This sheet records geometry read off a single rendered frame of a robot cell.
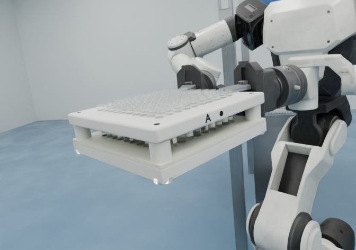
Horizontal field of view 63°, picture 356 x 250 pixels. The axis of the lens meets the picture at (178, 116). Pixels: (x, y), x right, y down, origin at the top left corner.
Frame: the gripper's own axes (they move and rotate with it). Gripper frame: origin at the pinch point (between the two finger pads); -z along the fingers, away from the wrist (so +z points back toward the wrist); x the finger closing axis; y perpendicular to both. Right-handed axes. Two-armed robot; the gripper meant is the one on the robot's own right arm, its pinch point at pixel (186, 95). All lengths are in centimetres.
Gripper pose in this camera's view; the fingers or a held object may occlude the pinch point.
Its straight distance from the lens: 63.3
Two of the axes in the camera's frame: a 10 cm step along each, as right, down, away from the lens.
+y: -9.7, 0.4, 2.5
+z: 2.4, -2.2, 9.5
